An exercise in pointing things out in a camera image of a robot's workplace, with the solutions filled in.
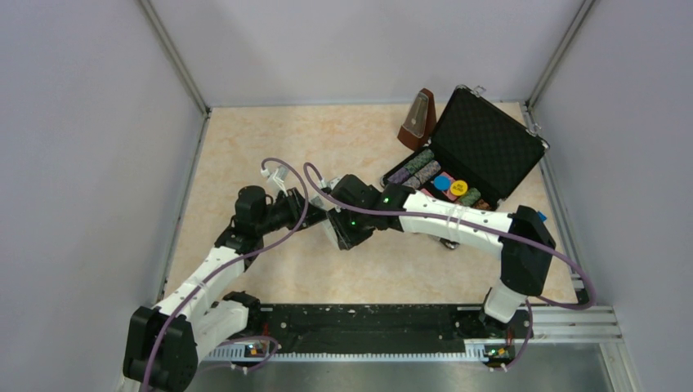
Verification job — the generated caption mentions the white remote control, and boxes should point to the white remote control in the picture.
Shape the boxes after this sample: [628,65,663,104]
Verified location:
[321,216,340,250]

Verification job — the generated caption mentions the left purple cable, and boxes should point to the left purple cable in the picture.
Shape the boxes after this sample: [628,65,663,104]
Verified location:
[139,158,310,392]

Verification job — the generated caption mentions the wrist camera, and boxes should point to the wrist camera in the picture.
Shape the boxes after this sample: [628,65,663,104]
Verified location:
[318,176,342,194]
[261,165,289,195]

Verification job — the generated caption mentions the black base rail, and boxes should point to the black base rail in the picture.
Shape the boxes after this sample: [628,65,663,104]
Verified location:
[216,292,534,359]

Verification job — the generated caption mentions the black poker chip case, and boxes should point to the black poker chip case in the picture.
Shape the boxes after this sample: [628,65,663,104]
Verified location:
[380,84,551,250]

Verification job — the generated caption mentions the blue poker chip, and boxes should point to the blue poker chip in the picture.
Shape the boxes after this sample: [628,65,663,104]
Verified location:
[433,175,452,192]

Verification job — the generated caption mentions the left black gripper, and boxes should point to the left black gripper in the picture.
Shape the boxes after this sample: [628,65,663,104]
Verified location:
[257,187,329,234]

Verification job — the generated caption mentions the yellow poker chip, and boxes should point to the yellow poker chip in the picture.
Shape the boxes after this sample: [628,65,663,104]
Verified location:
[449,180,468,197]

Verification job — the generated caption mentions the purple cable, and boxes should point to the purple cable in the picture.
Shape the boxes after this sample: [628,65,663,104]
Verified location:
[302,162,597,312]
[139,158,310,392]

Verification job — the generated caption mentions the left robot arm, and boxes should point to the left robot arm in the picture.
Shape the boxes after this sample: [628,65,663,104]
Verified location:
[123,185,326,391]

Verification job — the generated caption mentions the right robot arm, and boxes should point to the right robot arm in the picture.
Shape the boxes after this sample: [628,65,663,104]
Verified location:
[327,174,556,336]

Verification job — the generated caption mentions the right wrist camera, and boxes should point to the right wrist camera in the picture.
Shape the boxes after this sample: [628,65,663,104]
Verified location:
[318,176,342,194]

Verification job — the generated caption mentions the brown wooden metronome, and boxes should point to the brown wooden metronome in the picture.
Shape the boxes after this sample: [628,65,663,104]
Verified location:
[397,88,437,151]

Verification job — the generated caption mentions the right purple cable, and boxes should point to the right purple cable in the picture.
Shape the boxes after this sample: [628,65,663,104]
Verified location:
[302,162,597,312]

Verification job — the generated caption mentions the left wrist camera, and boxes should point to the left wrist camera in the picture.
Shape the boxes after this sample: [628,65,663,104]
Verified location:
[261,165,289,195]

